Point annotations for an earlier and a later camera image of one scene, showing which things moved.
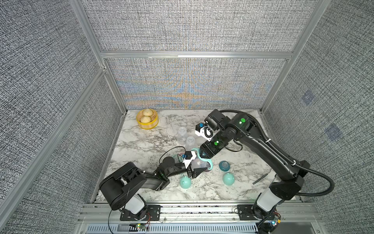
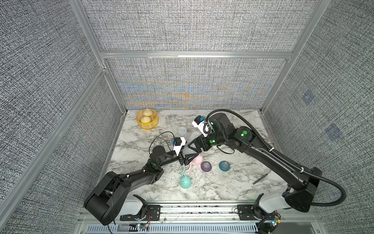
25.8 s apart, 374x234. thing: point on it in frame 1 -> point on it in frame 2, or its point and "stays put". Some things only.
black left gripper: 195,173 -> 184,161
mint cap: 185,182 stays put
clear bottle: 182,135 stays put
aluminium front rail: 196,218 stays put
